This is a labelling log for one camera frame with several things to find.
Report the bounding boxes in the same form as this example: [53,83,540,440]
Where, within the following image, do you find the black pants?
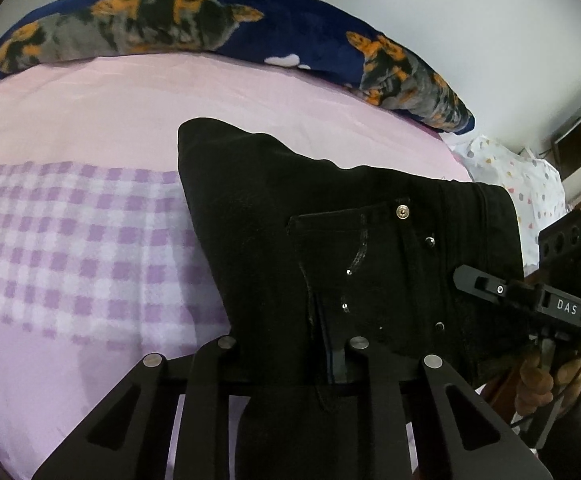
[176,116,526,480]

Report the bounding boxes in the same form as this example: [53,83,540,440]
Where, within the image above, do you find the person's right hand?
[514,351,581,417]

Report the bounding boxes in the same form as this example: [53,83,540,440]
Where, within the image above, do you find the white pillow with coloured dots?
[451,136,568,276]

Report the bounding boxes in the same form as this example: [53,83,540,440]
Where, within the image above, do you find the person's right dark sleeve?
[538,393,581,480]

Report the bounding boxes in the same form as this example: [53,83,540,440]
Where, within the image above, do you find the navy blue dog-print blanket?
[0,0,475,134]

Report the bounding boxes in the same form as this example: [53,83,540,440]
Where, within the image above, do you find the pink and purple bedsheet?
[0,54,467,479]

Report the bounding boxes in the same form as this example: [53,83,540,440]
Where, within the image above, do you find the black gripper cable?
[509,358,581,434]

